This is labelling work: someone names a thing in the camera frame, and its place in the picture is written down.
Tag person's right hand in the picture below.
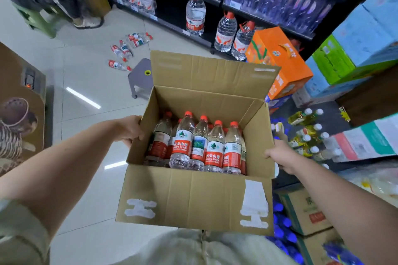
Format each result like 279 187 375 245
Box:
262 139 301 175

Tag person's left hand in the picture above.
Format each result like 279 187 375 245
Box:
113 115 145 149

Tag red-label water bottles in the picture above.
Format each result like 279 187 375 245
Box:
143 111 247 176

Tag brown cardboard box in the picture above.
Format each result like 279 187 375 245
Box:
115 50 282 237

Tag person's right forearm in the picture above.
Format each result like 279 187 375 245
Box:
289 157 398 265

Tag person's left forearm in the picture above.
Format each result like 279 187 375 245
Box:
0 118 124 243

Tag green-edged cardboard carton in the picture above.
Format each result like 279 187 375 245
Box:
297 227 346 265
275 184 334 236

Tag person's pale shirt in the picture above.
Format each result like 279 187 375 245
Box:
0 198 300 265

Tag large jugs group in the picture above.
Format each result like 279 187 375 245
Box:
214 11 257 62

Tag cluster of yellow drink bottles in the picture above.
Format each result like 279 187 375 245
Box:
287 108 342 169

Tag grey plastic stool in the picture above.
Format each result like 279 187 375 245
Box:
127 58 154 100

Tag small white carton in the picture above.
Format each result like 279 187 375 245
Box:
291 86 311 109

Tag pack of blue bottles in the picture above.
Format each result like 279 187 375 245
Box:
266 195 307 265
323 241 364 265

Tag white carton red green print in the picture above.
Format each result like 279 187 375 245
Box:
329 112 398 163

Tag light blue carton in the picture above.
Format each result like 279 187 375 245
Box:
362 0 398 42
304 56 371 98
332 4 398 67

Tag clear-wrapped yellow goods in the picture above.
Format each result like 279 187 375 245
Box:
339 162 398 208

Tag orange gift carton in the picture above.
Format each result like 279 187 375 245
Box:
245 26 314 101

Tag dark brown wooden board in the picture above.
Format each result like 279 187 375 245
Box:
335 63 398 128

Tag brown basket-print carton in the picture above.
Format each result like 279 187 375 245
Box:
0 41 47 178

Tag green plastic stool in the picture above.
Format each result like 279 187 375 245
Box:
12 2 68 39

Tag large red-handled water jug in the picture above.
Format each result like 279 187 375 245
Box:
185 0 207 37

